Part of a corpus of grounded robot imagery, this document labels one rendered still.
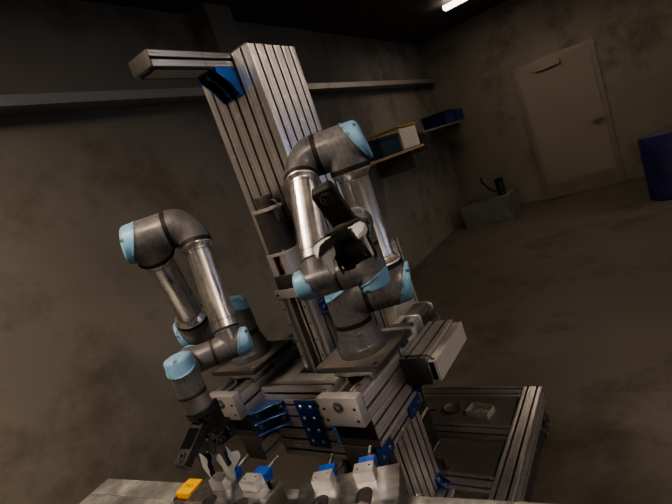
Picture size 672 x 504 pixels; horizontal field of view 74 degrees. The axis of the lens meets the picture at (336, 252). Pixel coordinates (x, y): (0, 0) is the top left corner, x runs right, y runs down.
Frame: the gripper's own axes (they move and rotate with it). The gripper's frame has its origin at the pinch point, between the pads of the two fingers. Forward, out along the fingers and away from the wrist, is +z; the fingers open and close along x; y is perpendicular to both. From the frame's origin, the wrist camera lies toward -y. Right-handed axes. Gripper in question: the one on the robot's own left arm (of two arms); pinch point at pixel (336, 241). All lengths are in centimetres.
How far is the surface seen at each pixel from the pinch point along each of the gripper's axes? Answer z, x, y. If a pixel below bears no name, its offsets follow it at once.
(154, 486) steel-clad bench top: -48, 101, 53
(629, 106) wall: -659, -354, 89
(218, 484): -26, 62, 47
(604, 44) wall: -665, -355, -7
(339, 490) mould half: -21, 31, 57
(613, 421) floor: -138, -55, 155
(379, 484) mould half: -20, 21, 58
